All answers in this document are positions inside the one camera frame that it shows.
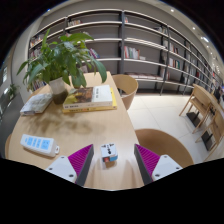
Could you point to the white and blue charger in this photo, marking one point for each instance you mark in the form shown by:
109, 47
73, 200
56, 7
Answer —
109, 151

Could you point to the grey bookshelf unit with books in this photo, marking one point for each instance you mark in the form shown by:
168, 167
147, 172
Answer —
146, 33

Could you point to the round-backed light wooden chair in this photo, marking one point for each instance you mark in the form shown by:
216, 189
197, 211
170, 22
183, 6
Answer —
128, 86
163, 145
7, 146

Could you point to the white power strip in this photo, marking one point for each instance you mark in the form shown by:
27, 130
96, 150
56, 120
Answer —
38, 144

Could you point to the person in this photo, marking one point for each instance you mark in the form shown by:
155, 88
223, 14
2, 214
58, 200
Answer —
218, 94

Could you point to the green plant in white pot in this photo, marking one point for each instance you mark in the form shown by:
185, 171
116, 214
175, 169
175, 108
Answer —
56, 63

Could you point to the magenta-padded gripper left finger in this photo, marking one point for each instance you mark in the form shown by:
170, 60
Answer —
60, 166

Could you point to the book with painting cover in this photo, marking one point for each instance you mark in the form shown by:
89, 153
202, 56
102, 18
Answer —
88, 96

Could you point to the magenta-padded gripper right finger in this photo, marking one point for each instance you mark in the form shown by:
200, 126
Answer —
165, 165

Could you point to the small green potted plant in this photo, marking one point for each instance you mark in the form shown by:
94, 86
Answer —
13, 90

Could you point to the yellow book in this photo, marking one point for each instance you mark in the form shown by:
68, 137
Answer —
114, 100

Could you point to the open-framed wooden chair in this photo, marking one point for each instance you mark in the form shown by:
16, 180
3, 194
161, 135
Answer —
216, 131
199, 101

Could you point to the pale grey cover book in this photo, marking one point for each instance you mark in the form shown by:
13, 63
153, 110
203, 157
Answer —
36, 104

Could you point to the ceiling lights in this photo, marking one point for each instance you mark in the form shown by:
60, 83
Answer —
204, 39

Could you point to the long wooden table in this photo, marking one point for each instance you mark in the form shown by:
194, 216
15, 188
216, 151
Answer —
210, 98

